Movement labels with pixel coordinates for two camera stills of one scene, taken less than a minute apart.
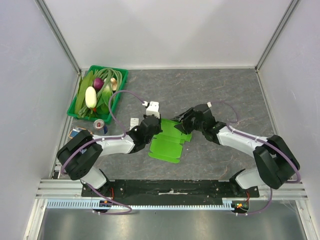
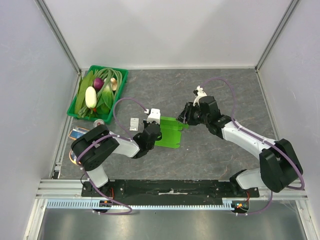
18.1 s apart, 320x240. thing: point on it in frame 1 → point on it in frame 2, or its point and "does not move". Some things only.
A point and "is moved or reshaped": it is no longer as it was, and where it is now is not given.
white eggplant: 90,97 does not move
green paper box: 166,145 is moved or reshaped
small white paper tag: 134,122 does not move
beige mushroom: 114,83 does not move
